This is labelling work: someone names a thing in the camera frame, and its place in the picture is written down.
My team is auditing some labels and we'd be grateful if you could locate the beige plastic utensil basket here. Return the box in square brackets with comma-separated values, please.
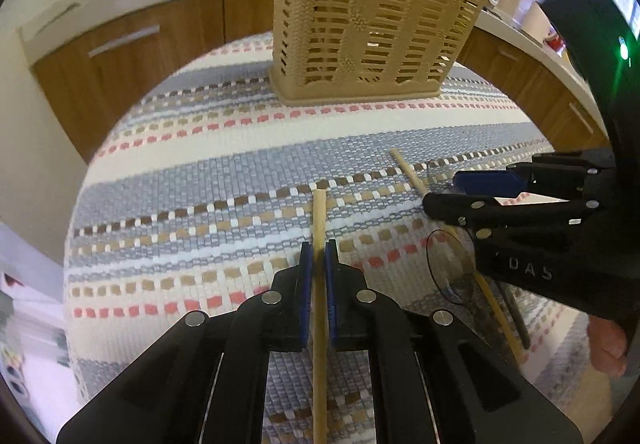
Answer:
[269, 0, 494, 106]

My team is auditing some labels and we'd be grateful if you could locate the clear plastic spoon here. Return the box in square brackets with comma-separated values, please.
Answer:
[426, 228, 477, 305]

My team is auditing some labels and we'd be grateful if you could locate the wooden chopstick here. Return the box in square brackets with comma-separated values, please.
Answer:
[312, 189, 330, 444]
[390, 148, 528, 364]

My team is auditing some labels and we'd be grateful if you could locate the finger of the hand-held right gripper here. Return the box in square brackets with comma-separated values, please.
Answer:
[452, 148, 617, 205]
[422, 192, 602, 243]

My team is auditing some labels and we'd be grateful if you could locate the striped woven tablecloth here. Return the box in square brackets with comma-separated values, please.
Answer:
[63, 30, 617, 444]

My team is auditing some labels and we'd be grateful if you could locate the silver cabinet handle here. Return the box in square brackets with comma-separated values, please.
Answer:
[88, 24, 161, 58]

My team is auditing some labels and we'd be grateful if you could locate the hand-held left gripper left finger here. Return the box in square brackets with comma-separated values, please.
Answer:
[56, 242, 314, 444]

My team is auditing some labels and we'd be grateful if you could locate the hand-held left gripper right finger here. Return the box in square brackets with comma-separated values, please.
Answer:
[324, 239, 584, 444]

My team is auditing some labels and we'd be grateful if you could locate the wooden base cabinet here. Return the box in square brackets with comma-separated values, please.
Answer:
[30, 0, 610, 165]

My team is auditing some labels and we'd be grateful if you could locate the person's right hand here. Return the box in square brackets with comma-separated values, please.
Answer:
[587, 314, 629, 378]

